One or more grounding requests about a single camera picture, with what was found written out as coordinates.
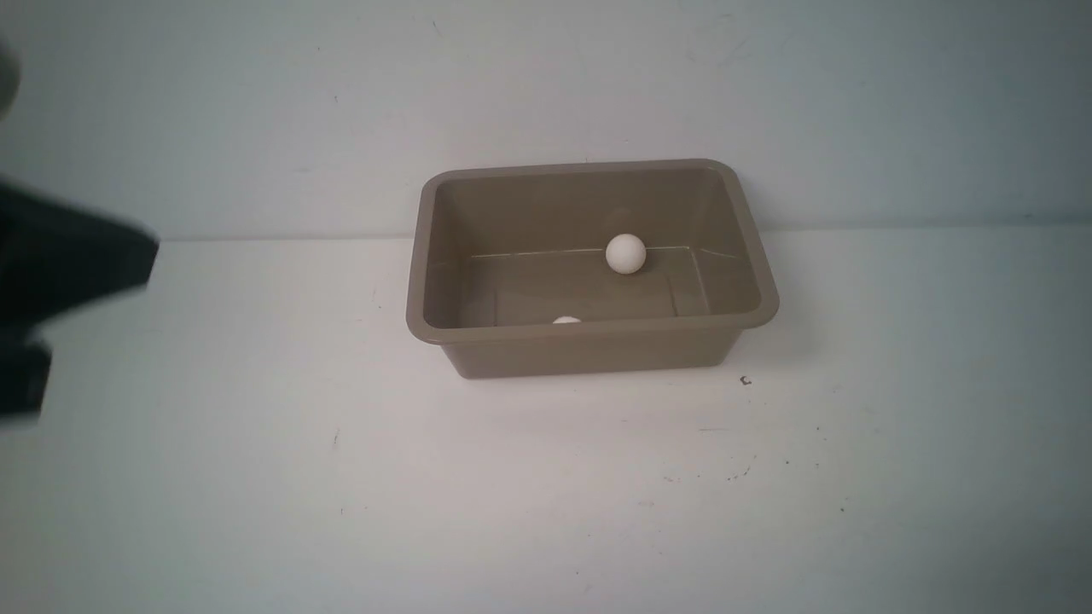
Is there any white ping-pong ball with print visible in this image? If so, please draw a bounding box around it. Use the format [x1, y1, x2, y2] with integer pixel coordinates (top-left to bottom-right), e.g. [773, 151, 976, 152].
[604, 234, 646, 275]

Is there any tan plastic storage bin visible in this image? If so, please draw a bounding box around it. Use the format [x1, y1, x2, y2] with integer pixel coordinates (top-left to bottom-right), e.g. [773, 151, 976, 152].
[406, 160, 780, 379]

